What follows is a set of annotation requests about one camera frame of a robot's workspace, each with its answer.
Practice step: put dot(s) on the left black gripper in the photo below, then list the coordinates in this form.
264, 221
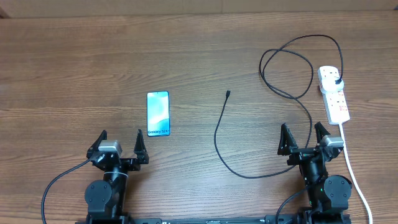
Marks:
134, 164

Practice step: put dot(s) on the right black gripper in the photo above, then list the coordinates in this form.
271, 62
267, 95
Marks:
287, 147

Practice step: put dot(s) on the Samsung Galaxy smartphone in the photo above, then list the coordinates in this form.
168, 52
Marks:
158, 114

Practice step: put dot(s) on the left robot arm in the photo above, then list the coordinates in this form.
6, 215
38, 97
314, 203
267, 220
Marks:
105, 198

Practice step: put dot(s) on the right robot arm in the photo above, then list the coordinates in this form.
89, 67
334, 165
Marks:
328, 194

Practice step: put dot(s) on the white USB charger plug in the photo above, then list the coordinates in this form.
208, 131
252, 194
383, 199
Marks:
330, 85

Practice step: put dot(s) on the white power strip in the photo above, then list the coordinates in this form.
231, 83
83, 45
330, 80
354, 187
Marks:
335, 103

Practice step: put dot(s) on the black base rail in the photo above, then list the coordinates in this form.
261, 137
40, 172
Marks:
268, 219

